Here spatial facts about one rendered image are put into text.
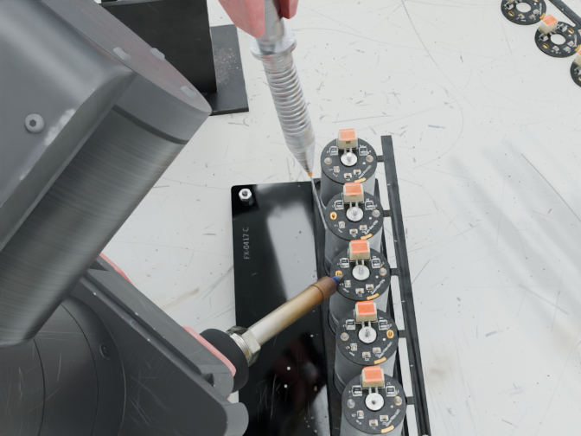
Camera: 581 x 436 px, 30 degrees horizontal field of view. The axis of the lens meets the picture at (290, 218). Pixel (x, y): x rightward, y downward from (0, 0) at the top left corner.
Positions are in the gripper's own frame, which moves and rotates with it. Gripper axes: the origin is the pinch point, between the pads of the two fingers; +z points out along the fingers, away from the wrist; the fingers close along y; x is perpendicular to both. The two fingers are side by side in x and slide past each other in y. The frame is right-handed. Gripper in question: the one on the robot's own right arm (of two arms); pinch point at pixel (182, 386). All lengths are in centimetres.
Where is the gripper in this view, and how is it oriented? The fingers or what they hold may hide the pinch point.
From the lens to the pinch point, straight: 38.2
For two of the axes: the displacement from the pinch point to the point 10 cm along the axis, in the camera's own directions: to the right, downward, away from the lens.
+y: -7.4, -5.7, 3.6
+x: -5.7, 8.1, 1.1
